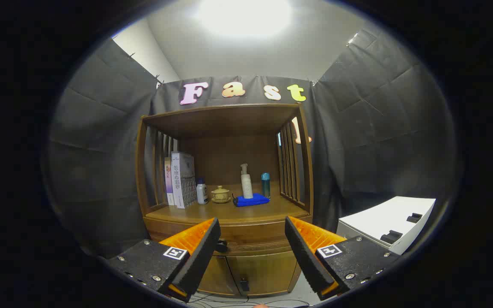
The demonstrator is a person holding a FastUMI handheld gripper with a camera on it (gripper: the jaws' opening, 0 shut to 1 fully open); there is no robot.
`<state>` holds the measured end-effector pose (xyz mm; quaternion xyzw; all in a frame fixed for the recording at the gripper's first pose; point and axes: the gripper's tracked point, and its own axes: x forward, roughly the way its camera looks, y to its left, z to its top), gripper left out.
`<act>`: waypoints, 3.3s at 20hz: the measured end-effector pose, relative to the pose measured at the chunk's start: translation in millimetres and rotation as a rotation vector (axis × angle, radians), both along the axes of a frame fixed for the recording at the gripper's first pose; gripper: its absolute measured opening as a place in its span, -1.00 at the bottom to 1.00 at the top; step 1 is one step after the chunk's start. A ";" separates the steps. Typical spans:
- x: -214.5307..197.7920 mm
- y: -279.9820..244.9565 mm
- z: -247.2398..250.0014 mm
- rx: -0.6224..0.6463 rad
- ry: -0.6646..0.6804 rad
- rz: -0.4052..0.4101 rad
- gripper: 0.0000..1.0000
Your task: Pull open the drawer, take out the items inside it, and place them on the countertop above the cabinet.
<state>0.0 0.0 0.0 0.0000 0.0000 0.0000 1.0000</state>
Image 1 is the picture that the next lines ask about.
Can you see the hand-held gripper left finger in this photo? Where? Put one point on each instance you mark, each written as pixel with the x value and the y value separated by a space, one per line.
pixel 201 256

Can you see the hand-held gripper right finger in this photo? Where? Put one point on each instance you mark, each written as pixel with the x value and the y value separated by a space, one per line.
pixel 306 261

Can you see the wooden drawer with black knob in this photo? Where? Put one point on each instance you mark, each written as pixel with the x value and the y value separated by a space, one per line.
pixel 250 237

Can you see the wooden cabinet door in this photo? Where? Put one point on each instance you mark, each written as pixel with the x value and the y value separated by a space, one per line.
pixel 218 276
pixel 268 269

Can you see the wooden countertop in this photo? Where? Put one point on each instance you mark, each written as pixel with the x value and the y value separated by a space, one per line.
pixel 250 211

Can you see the white plastic drawer unit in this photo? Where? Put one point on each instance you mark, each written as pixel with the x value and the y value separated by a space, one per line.
pixel 392 214

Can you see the wooden cabinet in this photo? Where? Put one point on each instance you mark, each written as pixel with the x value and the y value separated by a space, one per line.
pixel 229 124

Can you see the white bottle with blue cap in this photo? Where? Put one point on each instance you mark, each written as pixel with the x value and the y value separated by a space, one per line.
pixel 202 194

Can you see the yellow lidded teacup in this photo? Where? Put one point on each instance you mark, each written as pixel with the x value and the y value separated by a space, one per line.
pixel 221 194

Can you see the blue folded cloth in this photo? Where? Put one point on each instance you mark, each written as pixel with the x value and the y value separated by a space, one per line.
pixel 250 201

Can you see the large white book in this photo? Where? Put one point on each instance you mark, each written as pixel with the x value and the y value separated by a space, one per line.
pixel 182 179

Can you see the thin purple book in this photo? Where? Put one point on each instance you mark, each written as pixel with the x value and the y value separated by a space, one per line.
pixel 168 179

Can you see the white pump bottle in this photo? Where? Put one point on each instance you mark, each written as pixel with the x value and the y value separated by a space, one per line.
pixel 247 186

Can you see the blue bottle with teal cap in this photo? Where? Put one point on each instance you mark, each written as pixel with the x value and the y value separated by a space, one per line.
pixel 265 186

